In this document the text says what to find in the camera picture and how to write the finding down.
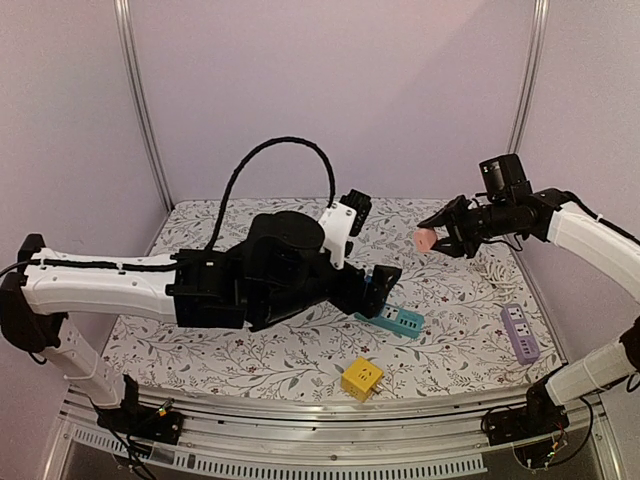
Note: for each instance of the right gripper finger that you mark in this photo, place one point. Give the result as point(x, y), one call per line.
point(450, 247)
point(446, 216)

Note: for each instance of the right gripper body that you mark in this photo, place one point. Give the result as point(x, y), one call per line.
point(460, 229)

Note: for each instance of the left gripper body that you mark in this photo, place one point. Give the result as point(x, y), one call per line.
point(349, 298)

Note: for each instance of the pink plug adapter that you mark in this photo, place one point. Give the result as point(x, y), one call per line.
point(425, 239)

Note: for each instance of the teal power strip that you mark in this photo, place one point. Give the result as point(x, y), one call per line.
point(396, 320)

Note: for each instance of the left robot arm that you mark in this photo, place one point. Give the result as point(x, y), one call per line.
point(287, 263)

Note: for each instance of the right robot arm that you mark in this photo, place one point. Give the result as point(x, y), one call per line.
point(560, 218)

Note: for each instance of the floral table mat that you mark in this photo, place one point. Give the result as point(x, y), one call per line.
point(463, 346)

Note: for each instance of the yellow cube socket adapter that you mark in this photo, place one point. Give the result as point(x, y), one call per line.
point(361, 379)

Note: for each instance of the purple power strip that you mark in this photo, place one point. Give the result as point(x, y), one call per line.
point(519, 332)

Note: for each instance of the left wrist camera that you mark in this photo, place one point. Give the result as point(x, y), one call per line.
point(342, 220)

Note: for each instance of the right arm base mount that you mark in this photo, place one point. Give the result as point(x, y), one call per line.
point(506, 424)

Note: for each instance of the right aluminium frame post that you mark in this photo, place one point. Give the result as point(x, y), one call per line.
point(534, 55)

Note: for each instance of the aluminium frame post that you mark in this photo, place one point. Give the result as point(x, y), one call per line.
point(534, 55)
point(133, 72)

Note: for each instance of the aluminium front rail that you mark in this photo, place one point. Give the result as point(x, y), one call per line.
point(232, 437)

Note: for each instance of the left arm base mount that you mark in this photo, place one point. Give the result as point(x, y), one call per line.
point(158, 424)

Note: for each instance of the left aluminium frame post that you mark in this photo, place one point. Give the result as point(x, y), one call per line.
point(133, 72)

